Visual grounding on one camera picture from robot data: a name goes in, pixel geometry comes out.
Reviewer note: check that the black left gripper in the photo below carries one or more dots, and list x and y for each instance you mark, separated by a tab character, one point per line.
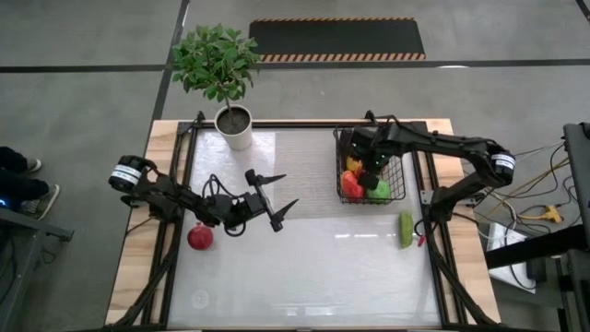
249	207

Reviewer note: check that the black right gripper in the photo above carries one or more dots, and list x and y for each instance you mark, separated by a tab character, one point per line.
375	143

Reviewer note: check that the yellow lemon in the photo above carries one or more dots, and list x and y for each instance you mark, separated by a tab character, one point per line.
352	164

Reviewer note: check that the dark purple sweet potato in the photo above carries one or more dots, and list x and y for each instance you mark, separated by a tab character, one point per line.
342	140

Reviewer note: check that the green apple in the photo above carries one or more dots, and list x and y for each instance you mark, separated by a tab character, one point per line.
380	191

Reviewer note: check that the orange-red oblong vegetable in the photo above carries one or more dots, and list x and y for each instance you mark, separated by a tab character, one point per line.
351	185

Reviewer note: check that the red pomegranate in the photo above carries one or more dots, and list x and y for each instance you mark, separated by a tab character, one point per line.
200	236

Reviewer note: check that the green cucumber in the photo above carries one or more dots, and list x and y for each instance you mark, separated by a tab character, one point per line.
406	229

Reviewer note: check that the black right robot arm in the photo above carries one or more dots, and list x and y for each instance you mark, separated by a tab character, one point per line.
442	143

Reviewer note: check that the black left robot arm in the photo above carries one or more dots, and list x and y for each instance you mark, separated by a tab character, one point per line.
170	198

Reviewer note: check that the grey mesh table mat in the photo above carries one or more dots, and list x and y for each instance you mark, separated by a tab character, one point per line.
304	166

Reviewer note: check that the potted green tree white pot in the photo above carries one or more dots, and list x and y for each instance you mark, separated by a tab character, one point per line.
235	133

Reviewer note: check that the small red clip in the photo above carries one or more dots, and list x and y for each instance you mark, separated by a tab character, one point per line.
421	240

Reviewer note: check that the black hazard-striped floor mat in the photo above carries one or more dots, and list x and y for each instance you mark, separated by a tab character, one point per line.
336	37

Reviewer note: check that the white box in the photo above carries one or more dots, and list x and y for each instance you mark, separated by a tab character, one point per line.
507	249

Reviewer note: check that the yellow power splitter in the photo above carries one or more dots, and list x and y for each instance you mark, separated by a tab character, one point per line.
548	214

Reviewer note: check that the black equipment cart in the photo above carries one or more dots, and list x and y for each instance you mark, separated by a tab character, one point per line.
578	175

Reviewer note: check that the grey metal bench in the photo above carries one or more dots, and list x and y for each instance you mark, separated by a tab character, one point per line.
27	230

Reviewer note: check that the person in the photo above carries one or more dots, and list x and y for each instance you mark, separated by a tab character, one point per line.
18	186

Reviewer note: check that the black device blue light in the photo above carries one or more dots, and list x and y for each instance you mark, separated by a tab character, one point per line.
4	202

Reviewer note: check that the black metal table frame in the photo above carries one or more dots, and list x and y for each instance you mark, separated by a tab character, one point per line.
299	123

